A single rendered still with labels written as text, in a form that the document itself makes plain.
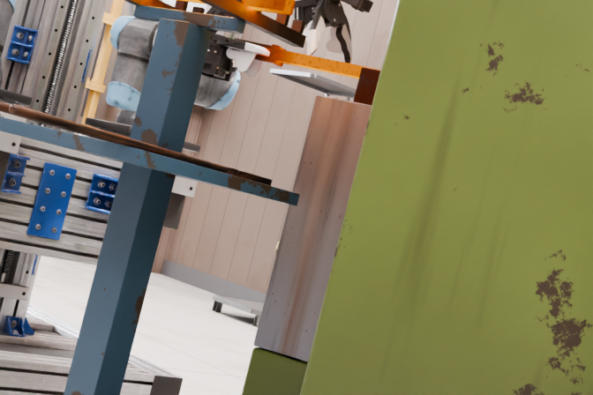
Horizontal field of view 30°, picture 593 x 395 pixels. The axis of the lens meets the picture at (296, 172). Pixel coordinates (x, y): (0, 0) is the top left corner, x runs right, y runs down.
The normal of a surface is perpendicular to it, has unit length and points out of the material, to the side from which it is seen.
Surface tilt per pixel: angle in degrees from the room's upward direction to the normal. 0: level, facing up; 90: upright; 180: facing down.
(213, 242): 90
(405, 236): 90
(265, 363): 90
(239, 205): 90
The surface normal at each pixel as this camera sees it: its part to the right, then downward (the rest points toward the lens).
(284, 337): -0.37, -0.13
